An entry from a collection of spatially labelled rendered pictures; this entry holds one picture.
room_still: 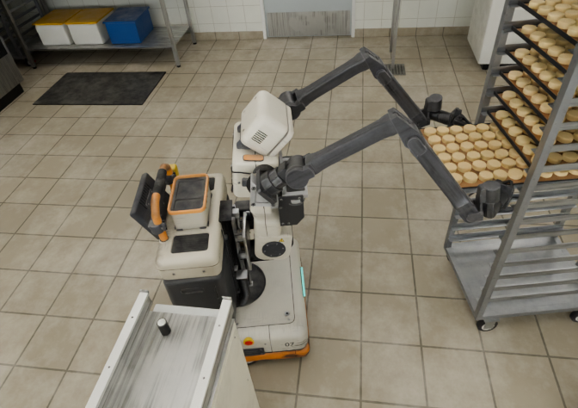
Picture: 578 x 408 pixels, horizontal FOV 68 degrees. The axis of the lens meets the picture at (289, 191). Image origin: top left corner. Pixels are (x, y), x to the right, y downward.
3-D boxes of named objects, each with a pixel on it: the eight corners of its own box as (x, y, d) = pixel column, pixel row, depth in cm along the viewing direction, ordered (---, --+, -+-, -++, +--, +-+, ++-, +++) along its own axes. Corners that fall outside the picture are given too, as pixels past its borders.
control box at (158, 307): (227, 339, 151) (220, 318, 142) (162, 333, 155) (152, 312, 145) (230, 330, 154) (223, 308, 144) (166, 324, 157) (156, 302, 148)
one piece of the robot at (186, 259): (186, 349, 207) (133, 230, 151) (197, 260, 247) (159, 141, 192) (255, 342, 207) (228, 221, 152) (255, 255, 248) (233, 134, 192)
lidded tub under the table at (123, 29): (110, 45, 486) (101, 21, 468) (126, 29, 520) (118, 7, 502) (142, 44, 481) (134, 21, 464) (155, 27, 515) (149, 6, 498)
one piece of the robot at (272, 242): (230, 280, 187) (228, 170, 147) (233, 218, 215) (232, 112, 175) (290, 280, 190) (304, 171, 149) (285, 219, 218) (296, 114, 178)
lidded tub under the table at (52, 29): (41, 46, 499) (31, 23, 482) (63, 30, 533) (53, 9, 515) (70, 46, 493) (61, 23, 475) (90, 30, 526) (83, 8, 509)
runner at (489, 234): (450, 242, 237) (451, 238, 235) (448, 238, 239) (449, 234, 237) (565, 231, 237) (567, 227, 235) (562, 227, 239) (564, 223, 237)
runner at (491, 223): (452, 231, 231) (453, 227, 229) (451, 227, 233) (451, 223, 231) (571, 219, 231) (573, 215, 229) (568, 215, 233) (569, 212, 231)
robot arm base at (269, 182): (255, 170, 152) (256, 192, 143) (273, 157, 149) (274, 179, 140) (272, 183, 156) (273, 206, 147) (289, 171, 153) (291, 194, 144)
